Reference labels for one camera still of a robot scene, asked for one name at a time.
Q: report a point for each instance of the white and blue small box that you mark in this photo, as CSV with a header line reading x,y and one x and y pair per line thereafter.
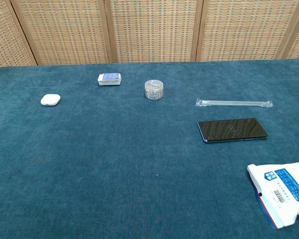
x,y
109,79

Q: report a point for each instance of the white and blue plastic bag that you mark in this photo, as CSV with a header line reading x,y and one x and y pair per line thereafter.
x,y
284,196

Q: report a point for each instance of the clear round plastic jar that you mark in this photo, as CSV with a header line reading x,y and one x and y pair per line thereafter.
x,y
153,89

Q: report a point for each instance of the black smartphone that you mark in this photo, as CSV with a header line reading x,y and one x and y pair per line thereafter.
x,y
231,129

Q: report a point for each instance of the white earbuds case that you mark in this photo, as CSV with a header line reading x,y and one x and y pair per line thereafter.
x,y
50,99

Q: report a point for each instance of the woven folding screen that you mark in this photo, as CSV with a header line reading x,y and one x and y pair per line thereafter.
x,y
149,30

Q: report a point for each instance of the blue tablecloth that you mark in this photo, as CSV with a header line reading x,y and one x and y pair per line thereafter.
x,y
129,154

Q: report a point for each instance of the clear wrapped plastic straw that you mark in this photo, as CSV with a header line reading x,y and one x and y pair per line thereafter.
x,y
234,103

